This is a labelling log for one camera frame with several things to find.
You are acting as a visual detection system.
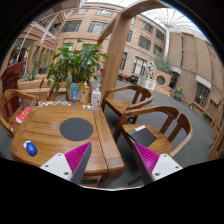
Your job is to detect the white pump bottle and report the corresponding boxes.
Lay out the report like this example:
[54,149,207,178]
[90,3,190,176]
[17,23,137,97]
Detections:
[91,84,101,106]

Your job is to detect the left wooden armchair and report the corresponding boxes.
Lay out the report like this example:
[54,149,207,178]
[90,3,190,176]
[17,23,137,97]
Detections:
[0,89,39,138]

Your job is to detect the blue and white computer mouse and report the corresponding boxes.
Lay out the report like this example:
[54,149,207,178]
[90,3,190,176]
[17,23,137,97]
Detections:
[23,140,37,156]

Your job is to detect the round dark grey mouse pad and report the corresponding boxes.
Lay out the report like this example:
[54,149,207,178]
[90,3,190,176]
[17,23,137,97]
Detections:
[60,118,93,141]

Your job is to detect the dark red high-back chair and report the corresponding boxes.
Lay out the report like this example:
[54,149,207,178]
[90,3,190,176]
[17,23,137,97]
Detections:
[0,61,26,96]

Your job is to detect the red and white pack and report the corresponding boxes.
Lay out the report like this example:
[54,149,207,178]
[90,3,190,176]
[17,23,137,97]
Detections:
[16,107,32,124]

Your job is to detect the wooden armchair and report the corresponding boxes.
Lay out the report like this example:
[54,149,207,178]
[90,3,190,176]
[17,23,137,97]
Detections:
[101,85,154,117]
[112,105,194,186]
[0,89,39,138]

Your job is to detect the black notebook on chair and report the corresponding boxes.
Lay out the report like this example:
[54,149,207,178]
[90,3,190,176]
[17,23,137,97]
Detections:
[128,125,156,147]

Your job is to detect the large wooden pillar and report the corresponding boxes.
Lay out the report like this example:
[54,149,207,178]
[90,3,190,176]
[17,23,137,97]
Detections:
[98,0,168,94]

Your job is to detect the yellow liquid bottle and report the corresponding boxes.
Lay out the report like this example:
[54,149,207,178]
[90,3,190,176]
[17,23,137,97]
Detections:
[80,82,89,104]

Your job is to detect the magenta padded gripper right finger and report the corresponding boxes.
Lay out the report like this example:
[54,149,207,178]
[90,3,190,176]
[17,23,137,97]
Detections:
[133,143,182,185]

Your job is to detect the green potted plant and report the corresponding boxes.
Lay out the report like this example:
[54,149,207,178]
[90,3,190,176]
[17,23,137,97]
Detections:
[46,39,107,100]

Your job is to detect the far wooden armchair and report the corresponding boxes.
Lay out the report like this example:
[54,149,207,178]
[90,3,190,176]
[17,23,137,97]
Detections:
[101,85,154,117]

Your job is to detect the blue tube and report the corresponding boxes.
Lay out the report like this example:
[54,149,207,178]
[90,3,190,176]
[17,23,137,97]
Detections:
[71,87,78,104]

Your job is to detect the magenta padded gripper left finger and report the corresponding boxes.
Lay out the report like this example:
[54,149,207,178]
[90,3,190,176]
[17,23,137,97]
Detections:
[41,143,92,185]

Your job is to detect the near wooden armchair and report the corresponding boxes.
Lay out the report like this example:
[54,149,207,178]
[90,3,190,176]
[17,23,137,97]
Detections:
[112,105,194,186]

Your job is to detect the wooden table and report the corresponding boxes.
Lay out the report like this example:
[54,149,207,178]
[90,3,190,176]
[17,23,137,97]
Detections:
[10,103,125,185]

